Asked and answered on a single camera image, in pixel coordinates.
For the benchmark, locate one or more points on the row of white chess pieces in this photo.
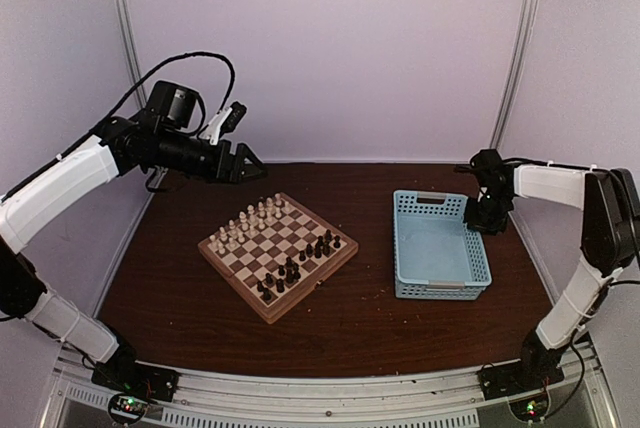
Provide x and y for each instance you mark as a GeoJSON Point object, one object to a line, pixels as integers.
{"type": "Point", "coordinates": [262, 225]}

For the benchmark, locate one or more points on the right aluminium frame post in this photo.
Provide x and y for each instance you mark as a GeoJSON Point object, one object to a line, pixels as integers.
{"type": "Point", "coordinates": [523, 33]}

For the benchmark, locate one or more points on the light blue plastic basket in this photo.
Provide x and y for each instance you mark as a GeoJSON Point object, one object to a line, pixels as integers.
{"type": "Point", "coordinates": [436, 257]}

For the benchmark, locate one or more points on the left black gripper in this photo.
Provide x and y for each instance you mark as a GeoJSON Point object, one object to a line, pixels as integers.
{"type": "Point", "coordinates": [235, 171]}

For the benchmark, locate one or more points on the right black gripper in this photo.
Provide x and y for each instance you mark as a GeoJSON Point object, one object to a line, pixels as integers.
{"type": "Point", "coordinates": [476, 224]}

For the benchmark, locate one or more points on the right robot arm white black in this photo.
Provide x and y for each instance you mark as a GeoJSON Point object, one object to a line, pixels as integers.
{"type": "Point", "coordinates": [594, 216]}

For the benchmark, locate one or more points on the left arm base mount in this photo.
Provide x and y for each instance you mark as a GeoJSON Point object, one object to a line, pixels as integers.
{"type": "Point", "coordinates": [140, 380]}

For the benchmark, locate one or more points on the aluminium frame post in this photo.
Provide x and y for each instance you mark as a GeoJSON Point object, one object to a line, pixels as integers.
{"type": "Point", "coordinates": [523, 33]}
{"type": "Point", "coordinates": [127, 36]}

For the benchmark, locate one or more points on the front aluminium rail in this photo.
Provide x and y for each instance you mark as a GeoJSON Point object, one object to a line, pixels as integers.
{"type": "Point", "coordinates": [451, 398]}

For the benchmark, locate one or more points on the wooden chess board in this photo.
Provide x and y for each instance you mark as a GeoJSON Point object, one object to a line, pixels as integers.
{"type": "Point", "coordinates": [242, 270]}

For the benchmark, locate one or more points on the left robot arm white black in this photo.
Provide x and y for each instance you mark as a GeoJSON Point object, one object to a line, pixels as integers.
{"type": "Point", "coordinates": [157, 137]}

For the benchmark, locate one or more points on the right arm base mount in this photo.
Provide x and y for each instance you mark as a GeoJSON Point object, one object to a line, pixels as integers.
{"type": "Point", "coordinates": [510, 379]}

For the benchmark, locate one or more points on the left aluminium frame post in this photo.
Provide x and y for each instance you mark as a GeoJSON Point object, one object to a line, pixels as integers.
{"type": "Point", "coordinates": [127, 36]}

